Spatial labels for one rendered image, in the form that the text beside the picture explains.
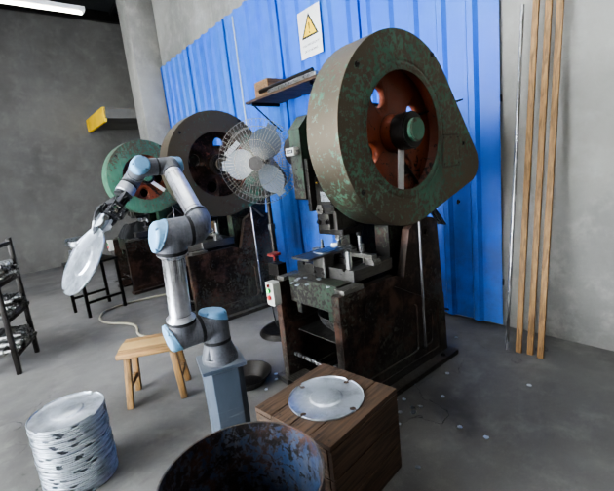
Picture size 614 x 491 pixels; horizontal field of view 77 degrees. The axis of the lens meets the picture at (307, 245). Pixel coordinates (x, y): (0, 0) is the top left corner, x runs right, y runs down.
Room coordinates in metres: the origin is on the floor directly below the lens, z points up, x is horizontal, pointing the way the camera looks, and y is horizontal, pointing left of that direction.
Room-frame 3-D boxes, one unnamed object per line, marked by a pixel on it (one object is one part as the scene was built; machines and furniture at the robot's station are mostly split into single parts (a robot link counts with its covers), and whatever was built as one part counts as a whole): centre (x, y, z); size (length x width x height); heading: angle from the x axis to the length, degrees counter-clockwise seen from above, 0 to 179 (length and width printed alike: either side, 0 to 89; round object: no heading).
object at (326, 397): (1.36, -0.01, 0.35); 0.29 x 0.29 x 0.01
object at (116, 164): (5.03, 1.75, 0.87); 1.53 x 0.99 x 1.74; 131
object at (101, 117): (7.22, 2.98, 2.44); 1.25 x 0.92 x 0.27; 38
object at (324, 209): (2.08, -0.16, 1.04); 0.17 x 0.15 x 0.30; 128
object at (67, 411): (1.52, 1.10, 0.32); 0.29 x 0.29 x 0.01
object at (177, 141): (3.69, 0.60, 0.87); 1.53 x 0.99 x 1.74; 126
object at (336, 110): (1.91, -0.48, 1.33); 1.03 x 0.28 x 0.82; 128
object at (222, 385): (1.58, 0.43, 0.23); 0.19 x 0.19 x 0.45; 22
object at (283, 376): (2.40, -0.13, 0.45); 0.92 x 0.12 x 0.90; 128
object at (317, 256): (2.00, -0.05, 0.72); 0.25 x 0.14 x 0.14; 128
